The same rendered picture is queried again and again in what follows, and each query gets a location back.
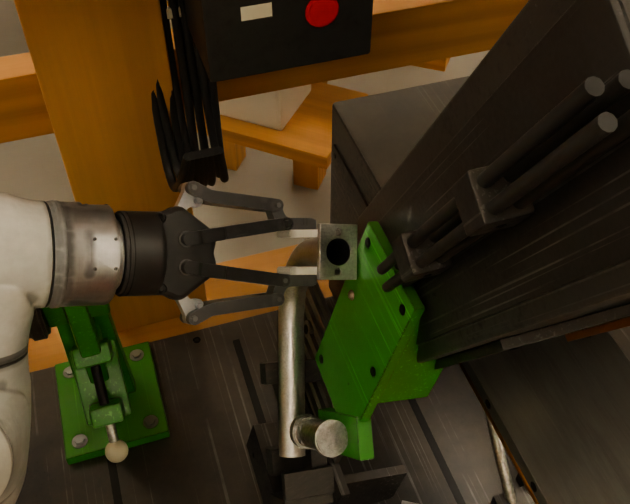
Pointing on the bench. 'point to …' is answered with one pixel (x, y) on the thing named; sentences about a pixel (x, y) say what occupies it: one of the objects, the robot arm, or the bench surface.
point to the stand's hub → (39, 326)
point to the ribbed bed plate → (320, 315)
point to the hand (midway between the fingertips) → (315, 251)
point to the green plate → (374, 338)
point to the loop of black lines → (198, 166)
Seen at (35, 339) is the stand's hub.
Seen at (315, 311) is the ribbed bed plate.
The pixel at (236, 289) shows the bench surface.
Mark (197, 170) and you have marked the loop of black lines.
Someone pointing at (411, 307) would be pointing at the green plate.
